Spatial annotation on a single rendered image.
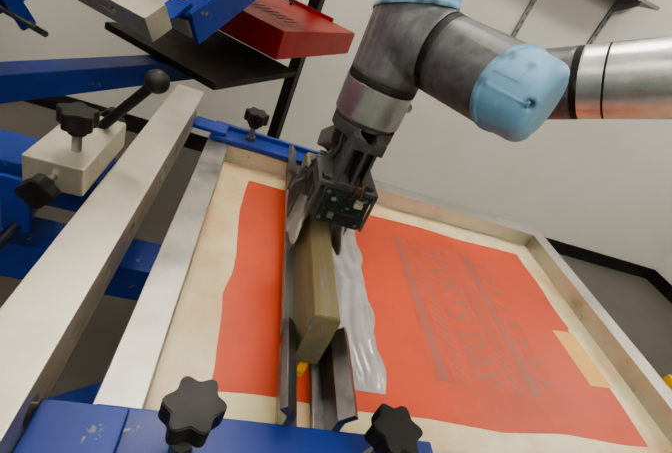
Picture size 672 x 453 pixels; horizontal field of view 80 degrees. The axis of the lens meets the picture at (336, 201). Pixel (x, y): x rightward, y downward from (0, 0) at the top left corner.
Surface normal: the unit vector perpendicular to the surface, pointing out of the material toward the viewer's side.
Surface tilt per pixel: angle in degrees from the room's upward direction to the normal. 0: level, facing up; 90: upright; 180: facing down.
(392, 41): 100
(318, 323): 90
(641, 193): 90
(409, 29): 78
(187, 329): 0
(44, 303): 0
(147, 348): 0
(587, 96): 109
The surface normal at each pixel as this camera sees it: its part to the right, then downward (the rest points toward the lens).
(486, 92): -0.67, 0.32
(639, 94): -0.60, 0.52
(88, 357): 0.36, -0.80
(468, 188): 0.08, 0.55
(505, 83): -0.55, 0.06
